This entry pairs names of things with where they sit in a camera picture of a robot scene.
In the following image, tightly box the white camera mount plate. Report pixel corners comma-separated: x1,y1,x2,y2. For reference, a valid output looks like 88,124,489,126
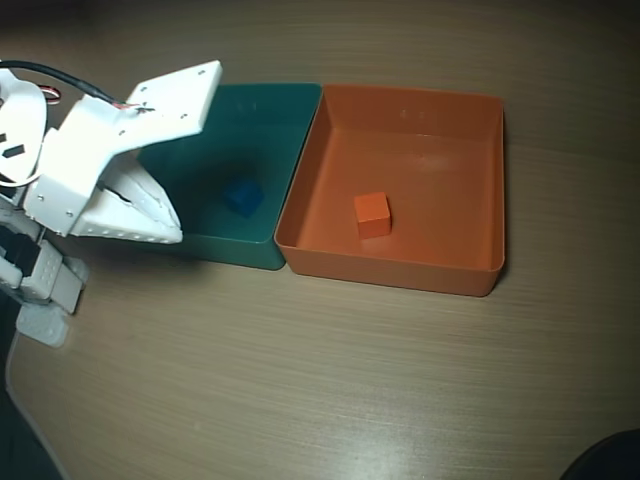
119,60,223,151

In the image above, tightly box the red white servo wire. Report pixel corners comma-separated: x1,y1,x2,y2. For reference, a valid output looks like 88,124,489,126
38,84,65,107

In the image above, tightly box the black cable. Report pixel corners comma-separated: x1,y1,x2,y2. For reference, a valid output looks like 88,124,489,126
0,59,146,110

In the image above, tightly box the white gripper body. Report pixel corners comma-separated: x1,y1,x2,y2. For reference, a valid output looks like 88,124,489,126
23,97,127,237

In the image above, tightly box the orange plastic box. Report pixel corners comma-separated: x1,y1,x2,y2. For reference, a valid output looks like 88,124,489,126
273,83,506,298

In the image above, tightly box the white arm base clamp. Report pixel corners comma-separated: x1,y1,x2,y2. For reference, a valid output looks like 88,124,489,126
15,302,69,349

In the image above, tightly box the teal plastic box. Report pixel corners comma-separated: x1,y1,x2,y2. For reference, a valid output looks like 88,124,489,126
134,82,322,272

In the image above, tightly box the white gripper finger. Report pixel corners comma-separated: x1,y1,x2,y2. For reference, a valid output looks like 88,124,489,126
73,196,184,246
102,163,182,230

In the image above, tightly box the dark round object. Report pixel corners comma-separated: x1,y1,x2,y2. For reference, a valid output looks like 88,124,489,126
564,429,640,480

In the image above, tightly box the blue cube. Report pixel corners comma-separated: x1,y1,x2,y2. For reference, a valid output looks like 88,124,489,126
222,178,265,220

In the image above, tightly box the orange cube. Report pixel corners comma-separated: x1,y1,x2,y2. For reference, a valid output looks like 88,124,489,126
353,191,392,239

